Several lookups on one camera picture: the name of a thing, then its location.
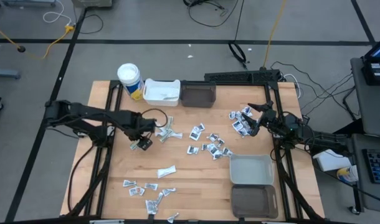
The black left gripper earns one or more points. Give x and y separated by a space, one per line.
140 126

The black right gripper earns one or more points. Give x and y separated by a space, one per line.
268 118

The green striped bandage wrapper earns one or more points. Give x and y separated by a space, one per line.
134 145
169 122
165 136

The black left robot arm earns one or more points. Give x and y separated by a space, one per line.
84 110

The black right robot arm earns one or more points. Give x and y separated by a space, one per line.
321 138

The silver mounting plate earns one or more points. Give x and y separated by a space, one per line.
110 130

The black perforated bar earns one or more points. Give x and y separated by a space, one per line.
240 76

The light grey plastic bin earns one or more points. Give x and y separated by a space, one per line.
251 169

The white plastic bin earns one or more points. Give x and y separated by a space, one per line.
162 90

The dark translucent plastic bin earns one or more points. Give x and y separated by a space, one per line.
253 201
197 95

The disinfectant wipes canister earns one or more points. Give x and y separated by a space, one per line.
129 76
347 175

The white tissue box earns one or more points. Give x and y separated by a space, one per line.
331 161

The black desk bar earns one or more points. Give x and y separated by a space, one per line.
352 126

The grey desk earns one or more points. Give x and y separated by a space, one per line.
377 196
370 105

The black laptop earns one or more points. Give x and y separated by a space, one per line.
377 73

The black keyboard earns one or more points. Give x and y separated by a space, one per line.
377 166

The grey box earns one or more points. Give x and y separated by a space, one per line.
92 2

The black round floor plug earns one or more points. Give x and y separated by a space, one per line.
21 48

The grey metal foot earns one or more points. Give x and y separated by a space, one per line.
4 73

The grey metal base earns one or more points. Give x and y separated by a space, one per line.
28 2

